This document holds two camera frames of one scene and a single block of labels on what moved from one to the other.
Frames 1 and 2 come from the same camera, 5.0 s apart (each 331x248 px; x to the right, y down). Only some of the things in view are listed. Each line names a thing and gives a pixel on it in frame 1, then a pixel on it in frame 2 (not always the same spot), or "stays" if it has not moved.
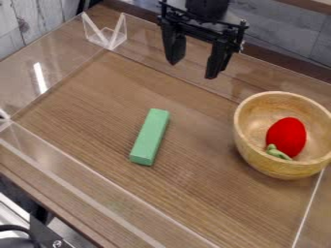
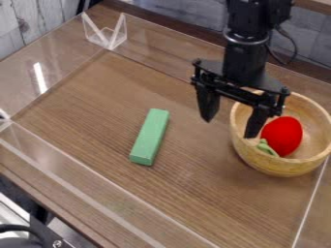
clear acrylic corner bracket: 106,37 stays
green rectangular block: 149,138 stays
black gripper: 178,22 -> 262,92
